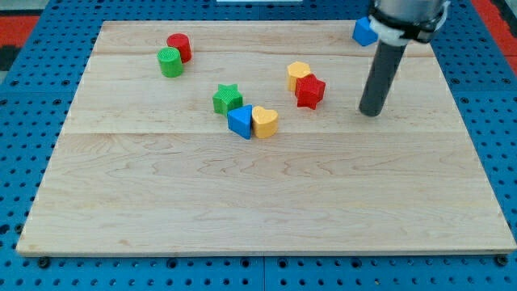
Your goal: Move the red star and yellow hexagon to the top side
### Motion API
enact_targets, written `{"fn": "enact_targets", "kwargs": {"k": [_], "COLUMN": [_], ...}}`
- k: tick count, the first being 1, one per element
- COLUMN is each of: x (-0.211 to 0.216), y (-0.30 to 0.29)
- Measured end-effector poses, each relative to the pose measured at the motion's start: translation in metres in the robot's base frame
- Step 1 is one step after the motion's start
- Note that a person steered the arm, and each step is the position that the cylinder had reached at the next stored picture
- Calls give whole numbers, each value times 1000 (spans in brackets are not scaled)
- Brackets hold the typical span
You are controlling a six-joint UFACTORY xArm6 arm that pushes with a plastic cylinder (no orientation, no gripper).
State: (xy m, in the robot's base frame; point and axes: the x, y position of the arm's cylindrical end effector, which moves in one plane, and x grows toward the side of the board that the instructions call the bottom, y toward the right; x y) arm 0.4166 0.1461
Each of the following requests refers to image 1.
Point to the red star block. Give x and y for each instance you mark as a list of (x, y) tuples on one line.
[(309, 91)]

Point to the blue triangle block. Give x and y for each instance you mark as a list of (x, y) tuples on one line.
[(240, 121)]

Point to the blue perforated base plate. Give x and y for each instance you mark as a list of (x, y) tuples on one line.
[(39, 87)]

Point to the wooden board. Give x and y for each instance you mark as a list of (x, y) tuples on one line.
[(144, 167)]

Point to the red cylinder block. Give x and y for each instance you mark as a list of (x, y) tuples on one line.
[(182, 43)]

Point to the yellow heart block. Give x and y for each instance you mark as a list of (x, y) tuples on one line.
[(264, 122)]

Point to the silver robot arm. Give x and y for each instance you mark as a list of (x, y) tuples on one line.
[(397, 22)]

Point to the green cylinder block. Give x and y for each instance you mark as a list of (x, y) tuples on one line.
[(170, 62)]

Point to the blue cube block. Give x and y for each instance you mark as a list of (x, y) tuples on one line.
[(363, 34)]

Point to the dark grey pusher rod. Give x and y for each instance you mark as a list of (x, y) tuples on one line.
[(380, 78)]

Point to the green star block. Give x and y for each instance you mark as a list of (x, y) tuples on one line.
[(227, 98)]

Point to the yellow hexagon block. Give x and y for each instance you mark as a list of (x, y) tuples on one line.
[(296, 70)]

